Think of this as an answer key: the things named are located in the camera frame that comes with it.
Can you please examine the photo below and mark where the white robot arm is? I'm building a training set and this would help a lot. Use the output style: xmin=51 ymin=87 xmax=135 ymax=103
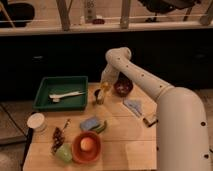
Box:
xmin=101 ymin=47 xmax=211 ymax=171

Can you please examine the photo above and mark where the green plastic cup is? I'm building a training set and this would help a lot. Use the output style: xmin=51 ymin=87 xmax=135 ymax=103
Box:
xmin=55 ymin=144 xmax=72 ymax=163

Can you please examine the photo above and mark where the dark red bowl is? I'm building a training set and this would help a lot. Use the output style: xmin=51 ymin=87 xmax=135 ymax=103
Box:
xmin=114 ymin=79 xmax=133 ymax=97

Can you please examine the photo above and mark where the blue sponge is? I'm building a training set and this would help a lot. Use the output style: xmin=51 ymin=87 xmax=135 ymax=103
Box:
xmin=80 ymin=116 xmax=100 ymax=131

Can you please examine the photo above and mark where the green pepper toy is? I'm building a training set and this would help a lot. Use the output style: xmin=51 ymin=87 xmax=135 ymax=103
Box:
xmin=92 ymin=121 xmax=107 ymax=134

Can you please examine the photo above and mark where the green plastic tray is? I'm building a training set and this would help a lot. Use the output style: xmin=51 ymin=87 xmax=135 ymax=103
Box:
xmin=33 ymin=76 xmax=88 ymax=111

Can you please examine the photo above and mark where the white plastic fork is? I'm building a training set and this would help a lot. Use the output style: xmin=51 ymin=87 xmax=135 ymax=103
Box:
xmin=49 ymin=91 xmax=82 ymax=102

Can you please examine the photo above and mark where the small brown block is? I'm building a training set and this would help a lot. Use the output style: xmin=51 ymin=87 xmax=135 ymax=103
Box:
xmin=143 ymin=114 xmax=157 ymax=128

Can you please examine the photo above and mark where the orange ball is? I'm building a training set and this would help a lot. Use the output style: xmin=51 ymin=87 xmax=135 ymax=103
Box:
xmin=80 ymin=137 xmax=94 ymax=152

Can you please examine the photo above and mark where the dark grape bunch toy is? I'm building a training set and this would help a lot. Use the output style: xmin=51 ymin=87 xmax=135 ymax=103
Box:
xmin=51 ymin=119 xmax=71 ymax=155

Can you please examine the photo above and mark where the orange bowl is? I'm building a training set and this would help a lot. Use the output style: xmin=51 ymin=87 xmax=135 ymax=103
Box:
xmin=71 ymin=131 xmax=101 ymax=164

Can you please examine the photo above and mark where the white round container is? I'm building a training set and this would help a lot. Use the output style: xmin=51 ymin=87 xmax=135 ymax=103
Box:
xmin=27 ymin=113 xmax=46 ymax=132

